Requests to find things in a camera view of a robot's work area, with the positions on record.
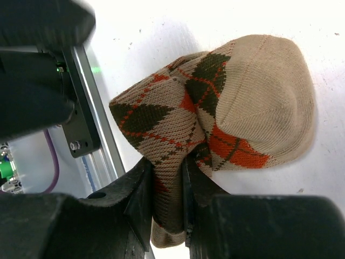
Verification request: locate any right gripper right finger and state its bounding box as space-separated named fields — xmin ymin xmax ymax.
xmin=182 ymin=157 xmax=344 ymax=258

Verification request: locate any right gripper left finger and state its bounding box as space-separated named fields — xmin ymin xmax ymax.
xmin=1 ymin=159 xmax=153 ymax=258

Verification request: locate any orange green argyle sock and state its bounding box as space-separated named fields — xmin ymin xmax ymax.
xmin=109 ymin=35 xmax=316 ymax=248

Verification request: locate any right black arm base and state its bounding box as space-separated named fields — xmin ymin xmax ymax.
xmin=37 ymin=46 xmax=101 ymax=158

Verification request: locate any aluminium frame rail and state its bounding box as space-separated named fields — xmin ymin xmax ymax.
xmin=72 ymin=47 xmax=125 ymax=188

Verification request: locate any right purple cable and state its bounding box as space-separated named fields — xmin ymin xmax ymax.
xmin=40 ymin=128 xmax=60 ymax=194

